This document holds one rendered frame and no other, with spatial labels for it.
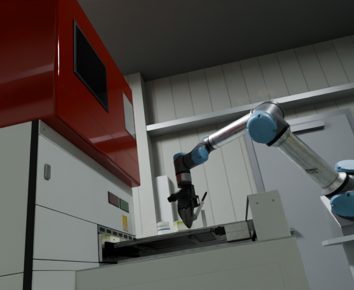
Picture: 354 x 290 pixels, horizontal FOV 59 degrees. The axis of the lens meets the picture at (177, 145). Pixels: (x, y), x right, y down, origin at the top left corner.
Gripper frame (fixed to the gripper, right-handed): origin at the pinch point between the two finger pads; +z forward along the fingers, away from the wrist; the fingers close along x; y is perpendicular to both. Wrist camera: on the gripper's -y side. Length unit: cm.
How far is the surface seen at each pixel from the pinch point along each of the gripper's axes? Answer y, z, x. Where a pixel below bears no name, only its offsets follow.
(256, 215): -27, 8, -47
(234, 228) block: -14.7, 8.0, -31.7
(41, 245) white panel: -74, 9, -12
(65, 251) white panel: -64, 10, -6
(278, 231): -25, 13, -51
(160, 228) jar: 14.7, -5.1, 30.7
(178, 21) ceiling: 85, -212, 40
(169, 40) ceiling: 99, -212, 64
